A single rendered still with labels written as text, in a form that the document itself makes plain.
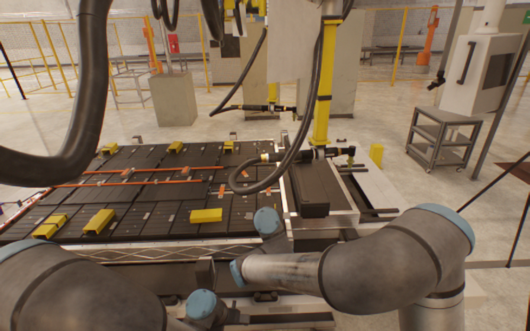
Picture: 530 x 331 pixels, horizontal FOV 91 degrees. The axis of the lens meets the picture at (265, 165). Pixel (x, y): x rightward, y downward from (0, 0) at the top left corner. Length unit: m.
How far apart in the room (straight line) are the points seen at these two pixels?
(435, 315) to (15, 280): 0.63
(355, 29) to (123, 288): 5.78
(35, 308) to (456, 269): 0.59
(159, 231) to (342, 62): 5.12
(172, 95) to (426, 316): 5.66
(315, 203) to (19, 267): 1.13
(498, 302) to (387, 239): 2.40
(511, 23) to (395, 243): 7.12
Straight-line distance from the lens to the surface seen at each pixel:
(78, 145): 0.37
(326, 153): 1.23
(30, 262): 0.50
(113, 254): 1.51
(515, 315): 2.83
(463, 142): 4.30
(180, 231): 1.41
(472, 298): 1.56
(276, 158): 1.17
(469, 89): 3.66
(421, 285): 0.47
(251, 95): 5.87
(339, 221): 1.52
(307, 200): 1.36
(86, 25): 0.42
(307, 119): 0.85
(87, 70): 0.40
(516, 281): 3.09
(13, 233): 1.87
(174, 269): 1.42
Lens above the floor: 1.89
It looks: 28 degrees down
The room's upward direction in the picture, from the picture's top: 2 degrees counter-clockwise
